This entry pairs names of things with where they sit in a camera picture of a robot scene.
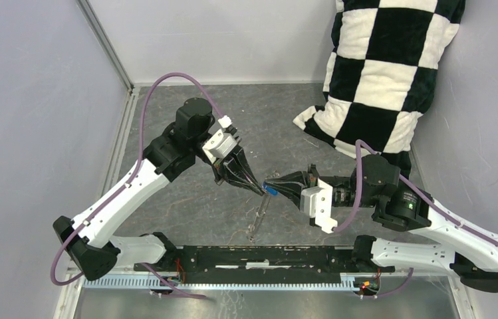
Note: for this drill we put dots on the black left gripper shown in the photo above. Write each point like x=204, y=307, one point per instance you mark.
x=224, y=170

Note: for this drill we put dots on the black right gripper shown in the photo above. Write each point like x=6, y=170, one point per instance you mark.
x=298, y=178

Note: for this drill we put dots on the blue plastic key tag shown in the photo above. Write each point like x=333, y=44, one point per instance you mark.
x=270, y=190

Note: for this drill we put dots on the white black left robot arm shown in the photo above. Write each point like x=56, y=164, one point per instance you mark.
x=195, y=134

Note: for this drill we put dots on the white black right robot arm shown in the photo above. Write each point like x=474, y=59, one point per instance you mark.
x=457, y=247

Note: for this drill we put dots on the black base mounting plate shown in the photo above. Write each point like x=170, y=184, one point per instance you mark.
x=264, y=264

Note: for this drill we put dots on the black white checkered pillow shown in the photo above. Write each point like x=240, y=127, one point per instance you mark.
x=381, y=74

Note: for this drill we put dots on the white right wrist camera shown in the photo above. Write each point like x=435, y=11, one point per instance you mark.
x=316, y=204

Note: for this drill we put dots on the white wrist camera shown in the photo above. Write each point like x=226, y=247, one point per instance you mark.
x=316, y=204
x=221, y=143

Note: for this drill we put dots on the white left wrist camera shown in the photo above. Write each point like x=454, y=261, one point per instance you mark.
x=221, y=143

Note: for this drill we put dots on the aluminium frame rail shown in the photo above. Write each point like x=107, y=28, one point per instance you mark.
x=127, y=115

